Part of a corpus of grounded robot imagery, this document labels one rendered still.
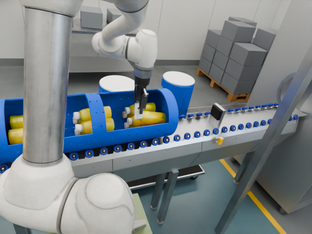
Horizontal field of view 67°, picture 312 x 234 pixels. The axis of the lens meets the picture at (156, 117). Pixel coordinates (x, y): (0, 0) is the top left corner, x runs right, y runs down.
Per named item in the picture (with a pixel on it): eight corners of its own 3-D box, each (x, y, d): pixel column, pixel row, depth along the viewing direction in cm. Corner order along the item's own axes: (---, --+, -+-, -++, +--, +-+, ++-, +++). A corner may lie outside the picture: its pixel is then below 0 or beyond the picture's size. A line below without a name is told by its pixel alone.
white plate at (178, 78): (178, 69, 218) (178, 70, 218) (156, 74, 201) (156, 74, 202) (201, 81, 202) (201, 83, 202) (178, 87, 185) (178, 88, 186)
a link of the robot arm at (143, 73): (149, 60, 115) (147, 71, 118) (131, 61, 111) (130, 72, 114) (157, 68, 108) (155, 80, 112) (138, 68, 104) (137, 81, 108)
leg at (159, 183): (157, 209, 210) (171, 158, 175) (152, 211, 207) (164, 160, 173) (155, 204, 214) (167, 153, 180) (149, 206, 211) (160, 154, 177)
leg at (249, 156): (239, 184, 251) (263, 139, 217) (235, 185, 249) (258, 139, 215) (236, 179, 256) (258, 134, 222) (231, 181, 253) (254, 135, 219)
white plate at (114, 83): (95, 88, 163) (95, 89, 163) (134, 94, 164) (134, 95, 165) (104, 73, 186) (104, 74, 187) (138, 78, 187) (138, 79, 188)
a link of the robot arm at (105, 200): (125, 262, 67) (130, 224, 53) (63, 249, 67) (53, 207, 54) (137, 211, 79) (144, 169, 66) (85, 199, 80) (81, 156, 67)
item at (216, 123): (218, 129, 164) (225, 110, 156) (214, 129, 163) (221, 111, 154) (210, 120, 171) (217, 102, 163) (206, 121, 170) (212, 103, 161)
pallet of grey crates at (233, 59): (263, 99, 444) (292, 35, 379) (230, 102, 412) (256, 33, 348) (225, 73, 533) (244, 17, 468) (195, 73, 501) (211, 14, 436)
